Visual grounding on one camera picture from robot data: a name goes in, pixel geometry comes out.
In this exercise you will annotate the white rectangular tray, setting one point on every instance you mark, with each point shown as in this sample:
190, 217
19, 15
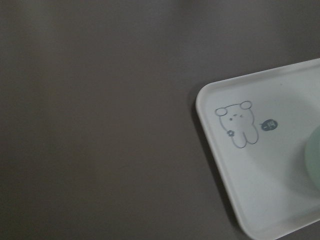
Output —
257, 126

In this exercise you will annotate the stacked mint green bowls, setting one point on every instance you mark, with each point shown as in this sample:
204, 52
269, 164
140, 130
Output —
312, 157

